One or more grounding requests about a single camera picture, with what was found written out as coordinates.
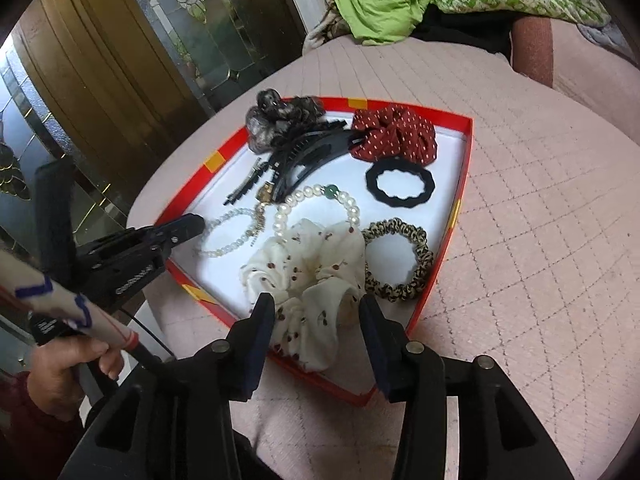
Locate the leaded glass door panel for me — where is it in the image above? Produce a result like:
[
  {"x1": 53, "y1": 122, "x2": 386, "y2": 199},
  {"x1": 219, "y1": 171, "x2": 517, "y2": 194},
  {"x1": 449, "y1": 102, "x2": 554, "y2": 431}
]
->
[{"x1": 115, "y1": 0, "x2": 273, "y2": 93}]

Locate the leopard print scrunchie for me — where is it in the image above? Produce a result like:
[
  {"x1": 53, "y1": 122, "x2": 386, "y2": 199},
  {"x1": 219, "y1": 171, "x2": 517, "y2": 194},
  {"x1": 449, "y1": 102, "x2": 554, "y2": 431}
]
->
[{"x1": 361, "y1": 217, "x2": 434, "y2": 303}]

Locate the pink quilted bed cover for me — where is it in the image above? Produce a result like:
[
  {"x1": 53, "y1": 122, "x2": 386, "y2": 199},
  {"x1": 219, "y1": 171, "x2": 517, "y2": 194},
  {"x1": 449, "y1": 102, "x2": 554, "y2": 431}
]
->
[{"x1": 125, "y1": 37, "x2": 640, "y2": 480}]

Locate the gold chain bracelet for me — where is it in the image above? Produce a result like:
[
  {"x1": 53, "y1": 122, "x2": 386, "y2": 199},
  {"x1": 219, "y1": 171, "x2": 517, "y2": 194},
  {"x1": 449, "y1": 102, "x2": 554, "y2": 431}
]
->
[{"x1": 247, "y1": 181, "x2": 278, "y2": 248}]

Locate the person's left forearm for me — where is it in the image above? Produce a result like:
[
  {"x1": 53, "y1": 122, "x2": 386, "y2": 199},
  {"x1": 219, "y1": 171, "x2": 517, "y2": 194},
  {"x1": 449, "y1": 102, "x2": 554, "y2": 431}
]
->
[{"x1": 0, "y1": 370, "x2": 88, "y2": 480}]

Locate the large pearl bracelet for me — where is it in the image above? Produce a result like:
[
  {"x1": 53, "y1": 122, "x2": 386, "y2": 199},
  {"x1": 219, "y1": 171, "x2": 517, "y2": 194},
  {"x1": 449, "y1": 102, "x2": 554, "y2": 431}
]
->
[{"x1": 272, "y1": 184, "x2": 362, "y2": 248}]

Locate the grey organza scrunchie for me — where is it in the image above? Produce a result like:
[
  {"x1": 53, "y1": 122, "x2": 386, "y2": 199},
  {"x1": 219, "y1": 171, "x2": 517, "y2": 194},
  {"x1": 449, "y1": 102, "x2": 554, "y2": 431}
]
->
[{"x1": 244, "y1": 87, "x2": 326, "y2": 156}]

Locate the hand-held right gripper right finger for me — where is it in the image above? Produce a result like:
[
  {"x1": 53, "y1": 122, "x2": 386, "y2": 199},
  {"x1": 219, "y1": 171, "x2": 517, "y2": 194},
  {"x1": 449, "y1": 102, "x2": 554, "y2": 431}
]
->
[{"x1": 359, "y1": 294, "x2": 576, "y2": 480}]

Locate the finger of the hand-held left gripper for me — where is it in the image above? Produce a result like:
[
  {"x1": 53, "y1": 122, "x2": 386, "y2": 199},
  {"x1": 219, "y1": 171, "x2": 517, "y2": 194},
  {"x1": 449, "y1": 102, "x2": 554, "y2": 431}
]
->
[
  {"x1": 82, "y1": 245, "x2": 176, "y2": 312},
  {"x1": 77, "y1": 212, "x2": 207, "y2": 268}
]

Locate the black cloth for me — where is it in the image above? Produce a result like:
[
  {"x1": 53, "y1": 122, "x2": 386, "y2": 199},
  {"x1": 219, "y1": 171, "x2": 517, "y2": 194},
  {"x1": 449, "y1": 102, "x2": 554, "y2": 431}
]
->
[{"x1": 412, "y1": 7, "x2": 518, "y2": 68}]

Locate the beige patterned cloth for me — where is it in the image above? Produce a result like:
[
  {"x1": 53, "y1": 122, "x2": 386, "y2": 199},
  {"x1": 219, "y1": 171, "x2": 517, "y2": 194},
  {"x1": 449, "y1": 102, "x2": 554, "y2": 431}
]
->
[{"x1": 302, "y1": 0, "x2": 353, "y2": 53}]

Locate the red shallow box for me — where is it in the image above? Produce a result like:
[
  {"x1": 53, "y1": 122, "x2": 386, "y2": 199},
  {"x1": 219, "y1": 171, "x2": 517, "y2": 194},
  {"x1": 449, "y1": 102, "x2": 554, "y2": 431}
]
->
[{"x1": 155, "y1": 96, "x2": 475, "y2": 407}]

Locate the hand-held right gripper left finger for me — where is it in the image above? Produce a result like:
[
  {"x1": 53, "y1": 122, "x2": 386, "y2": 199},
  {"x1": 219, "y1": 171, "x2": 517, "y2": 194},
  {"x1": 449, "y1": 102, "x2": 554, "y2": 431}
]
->
[{"x1": 65, "y1": 292, "x2": 276, "y2": 480}]

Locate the pink pillow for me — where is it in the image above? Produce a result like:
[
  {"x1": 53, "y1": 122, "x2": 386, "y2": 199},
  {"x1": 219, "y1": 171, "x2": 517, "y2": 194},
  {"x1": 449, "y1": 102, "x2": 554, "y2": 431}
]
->
[{"x1": 510, "y1": 12, "x2": 640, "y2": 133}]

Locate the wooden door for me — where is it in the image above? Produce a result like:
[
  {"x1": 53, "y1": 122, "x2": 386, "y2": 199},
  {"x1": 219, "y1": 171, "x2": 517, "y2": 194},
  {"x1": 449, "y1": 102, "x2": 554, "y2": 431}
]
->
[{"x1": 10, "y1": 0, "x2": 306, "y2": 211}]

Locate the small pearl bracelet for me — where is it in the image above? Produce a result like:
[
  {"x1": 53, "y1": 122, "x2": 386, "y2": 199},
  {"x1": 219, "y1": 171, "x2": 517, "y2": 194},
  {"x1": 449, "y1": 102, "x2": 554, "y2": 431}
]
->
[{"x1": 194, "y1": 207, "x2": 261, "y2": 259}]

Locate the white cherry print scrunchie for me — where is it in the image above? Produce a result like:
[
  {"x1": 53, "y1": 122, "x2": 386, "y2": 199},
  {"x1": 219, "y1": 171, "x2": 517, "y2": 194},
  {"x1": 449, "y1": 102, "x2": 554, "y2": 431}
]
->
[{"x1": 240, "y1": 217, "x2": 368, "y2": 373}]

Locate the red polka dot scrunchie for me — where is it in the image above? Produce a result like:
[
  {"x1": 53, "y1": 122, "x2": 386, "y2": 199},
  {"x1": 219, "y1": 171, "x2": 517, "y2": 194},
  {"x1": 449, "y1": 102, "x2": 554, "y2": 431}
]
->
[{"x1": 347, "y1": 102, "x2": 438, "y2": 163}]

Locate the person's left hand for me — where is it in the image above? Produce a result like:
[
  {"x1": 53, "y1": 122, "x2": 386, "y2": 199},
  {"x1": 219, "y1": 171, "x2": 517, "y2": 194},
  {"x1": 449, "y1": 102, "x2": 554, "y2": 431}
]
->
[{"x1": 26, "y1": 334, "x2": 124, "y2": 422}]

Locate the small black hair clip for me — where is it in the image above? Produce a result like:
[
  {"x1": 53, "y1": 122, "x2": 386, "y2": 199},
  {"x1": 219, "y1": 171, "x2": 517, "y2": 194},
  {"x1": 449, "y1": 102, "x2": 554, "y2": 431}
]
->
[{"x1": 223, "y1": 156, "x2": 268, "y2": 207}]

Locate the black wavy hair tie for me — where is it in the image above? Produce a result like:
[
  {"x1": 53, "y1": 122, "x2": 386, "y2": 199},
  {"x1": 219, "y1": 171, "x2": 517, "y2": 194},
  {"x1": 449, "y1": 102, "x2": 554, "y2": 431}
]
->
[{"x1": 365, "y1": 156, "x2": 439, "y2": 212}]

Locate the black toothed banana hair clip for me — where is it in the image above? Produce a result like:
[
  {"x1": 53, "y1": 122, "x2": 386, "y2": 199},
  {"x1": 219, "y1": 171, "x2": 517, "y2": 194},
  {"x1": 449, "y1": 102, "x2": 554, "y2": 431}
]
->
[{"x1": 270, "y1": 119, "x2": 366, "y2": 202}]

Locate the black cable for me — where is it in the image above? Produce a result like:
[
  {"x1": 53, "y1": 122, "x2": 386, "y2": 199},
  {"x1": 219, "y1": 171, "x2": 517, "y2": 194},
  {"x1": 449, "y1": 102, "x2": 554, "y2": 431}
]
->
[{"x1": 117, "y1": 307, "x2": 173, "y2": 363}]

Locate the grey quilted blanket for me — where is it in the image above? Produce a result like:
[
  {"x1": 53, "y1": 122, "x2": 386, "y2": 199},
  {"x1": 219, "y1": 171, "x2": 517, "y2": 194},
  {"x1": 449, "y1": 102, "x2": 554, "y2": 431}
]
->
[{"x1": 577, "y1": 10, "x2": 633, "y2": 56}]

